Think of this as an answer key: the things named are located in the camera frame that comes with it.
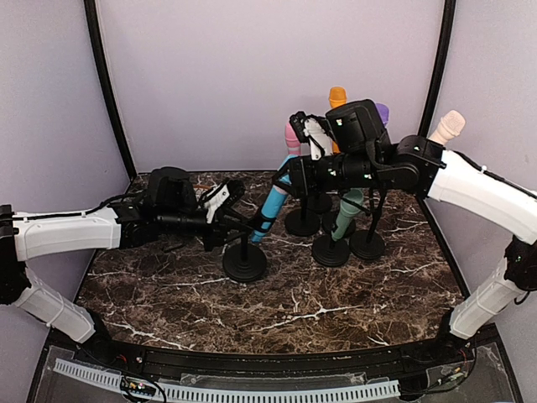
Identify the black stand of orange microphone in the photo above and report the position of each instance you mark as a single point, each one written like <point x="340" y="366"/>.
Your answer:
<point x="319" y="203"/>

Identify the black stand of purple microphone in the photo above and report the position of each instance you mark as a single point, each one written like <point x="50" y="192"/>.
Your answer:
<point x="342" y="218"/>

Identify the black left corner post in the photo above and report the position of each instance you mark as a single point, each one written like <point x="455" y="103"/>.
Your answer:
<point x="100" y="61"/>

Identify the beige microphone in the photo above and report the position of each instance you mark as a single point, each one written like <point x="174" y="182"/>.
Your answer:
<point x="446" y="126"/>

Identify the black right corner post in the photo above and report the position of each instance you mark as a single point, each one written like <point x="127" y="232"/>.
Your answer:
<point x="443" y="45"/>

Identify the pink microphone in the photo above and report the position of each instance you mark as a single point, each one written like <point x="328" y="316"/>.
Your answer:
<point x="292" y="142"/>

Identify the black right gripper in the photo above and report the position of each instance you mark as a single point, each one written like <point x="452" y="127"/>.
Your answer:
<point x="304" y="180"/>

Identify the floral patterned saucer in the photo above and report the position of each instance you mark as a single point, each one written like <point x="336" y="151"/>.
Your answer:
<point x="201" y="191"/>

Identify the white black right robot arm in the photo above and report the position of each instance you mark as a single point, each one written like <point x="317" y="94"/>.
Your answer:
<point x="426" y="168"/>

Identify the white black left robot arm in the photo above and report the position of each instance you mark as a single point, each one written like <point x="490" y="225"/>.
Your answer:
<point x="169" y="204"/>

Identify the blue microphone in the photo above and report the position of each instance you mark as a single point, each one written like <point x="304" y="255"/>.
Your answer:
<point x="266" y="215"/>

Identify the green microphone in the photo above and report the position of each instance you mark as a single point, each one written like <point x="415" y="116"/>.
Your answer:
<point x="358" y="194"/>

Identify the black stand of blue microphone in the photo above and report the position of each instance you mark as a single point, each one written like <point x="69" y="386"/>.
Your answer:
<point x="243" y="261"/>

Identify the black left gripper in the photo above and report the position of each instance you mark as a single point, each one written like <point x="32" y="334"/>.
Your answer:
<point x="221" y="225"/>

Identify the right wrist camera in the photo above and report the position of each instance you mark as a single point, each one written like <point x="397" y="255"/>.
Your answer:
<point x="297" y="123"/>

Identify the purple microphone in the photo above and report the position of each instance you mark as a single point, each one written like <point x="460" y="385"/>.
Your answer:
<point x="383" y="111"/>

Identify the black stand of green microphone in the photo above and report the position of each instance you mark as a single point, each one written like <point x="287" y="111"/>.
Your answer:
<point x="331" y="250"/>

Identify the black corner post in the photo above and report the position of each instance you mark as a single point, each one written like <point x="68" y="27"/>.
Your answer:
<point x="100" y="61"/>
<point x="443" y="45"/>

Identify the black front rail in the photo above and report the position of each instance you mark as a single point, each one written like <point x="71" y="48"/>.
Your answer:
<point x="409" y="361"/>

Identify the black stand of beige microphone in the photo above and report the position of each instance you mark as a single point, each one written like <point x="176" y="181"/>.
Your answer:
<point x="368" y="244"/>

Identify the black stand of pink microphone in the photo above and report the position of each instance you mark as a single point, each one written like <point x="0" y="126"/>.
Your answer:
<point x="302" y="222"/>

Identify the orange microphone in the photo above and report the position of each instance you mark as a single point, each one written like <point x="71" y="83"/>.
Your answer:
<point x="337" y="96"/>

